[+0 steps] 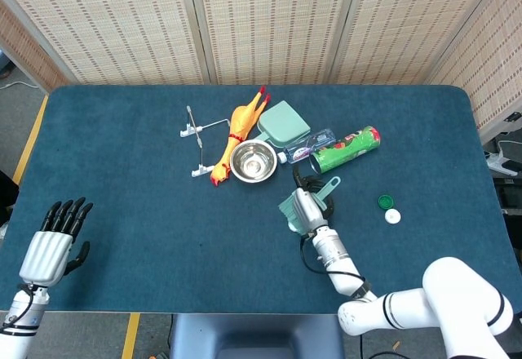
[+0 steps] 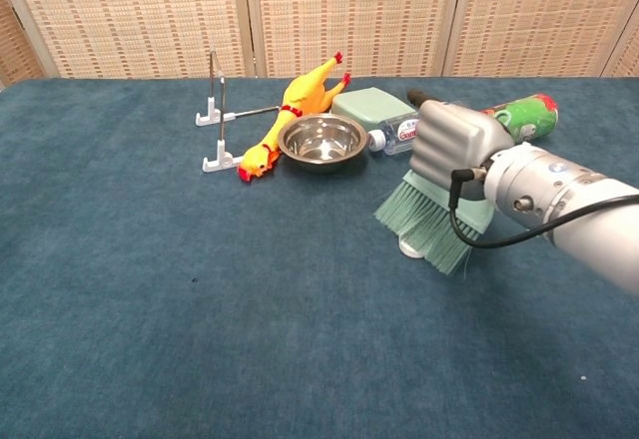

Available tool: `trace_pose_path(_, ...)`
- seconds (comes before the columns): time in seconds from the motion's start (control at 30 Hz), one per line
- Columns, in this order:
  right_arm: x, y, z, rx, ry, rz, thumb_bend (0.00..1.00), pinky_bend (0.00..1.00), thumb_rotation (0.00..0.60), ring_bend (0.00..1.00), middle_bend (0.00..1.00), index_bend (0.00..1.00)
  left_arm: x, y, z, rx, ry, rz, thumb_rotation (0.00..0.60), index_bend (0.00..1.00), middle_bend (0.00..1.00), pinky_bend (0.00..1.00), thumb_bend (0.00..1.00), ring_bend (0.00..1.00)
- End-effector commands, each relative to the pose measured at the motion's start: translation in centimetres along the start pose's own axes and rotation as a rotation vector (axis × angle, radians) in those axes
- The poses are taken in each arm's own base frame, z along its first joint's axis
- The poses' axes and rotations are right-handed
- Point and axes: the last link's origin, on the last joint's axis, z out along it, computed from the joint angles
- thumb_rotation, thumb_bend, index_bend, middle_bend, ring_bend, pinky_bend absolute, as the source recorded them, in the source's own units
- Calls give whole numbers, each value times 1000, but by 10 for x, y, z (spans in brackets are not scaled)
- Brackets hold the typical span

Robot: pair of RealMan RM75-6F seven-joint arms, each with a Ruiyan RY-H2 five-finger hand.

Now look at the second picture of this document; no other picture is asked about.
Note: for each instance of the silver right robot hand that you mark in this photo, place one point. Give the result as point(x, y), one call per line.
point(454, 139)

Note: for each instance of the white lid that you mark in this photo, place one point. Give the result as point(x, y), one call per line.
point(408, 250)

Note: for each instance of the clear plastic water bottle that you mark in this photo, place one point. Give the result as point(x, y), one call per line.
point(399, 134)

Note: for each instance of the green chips can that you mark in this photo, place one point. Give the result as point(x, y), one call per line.
point(529, 115)

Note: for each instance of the stainless steel bowl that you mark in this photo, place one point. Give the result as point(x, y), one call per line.
point(322, 162)

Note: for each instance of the yellow rubber chicken toy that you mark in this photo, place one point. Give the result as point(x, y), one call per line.
point(299, 92)

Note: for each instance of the woven bamboo folding screen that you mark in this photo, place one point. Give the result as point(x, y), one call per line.
point(349, 10)

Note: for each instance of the teal carpet table cloth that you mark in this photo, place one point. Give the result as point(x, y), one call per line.
point(150, 309)

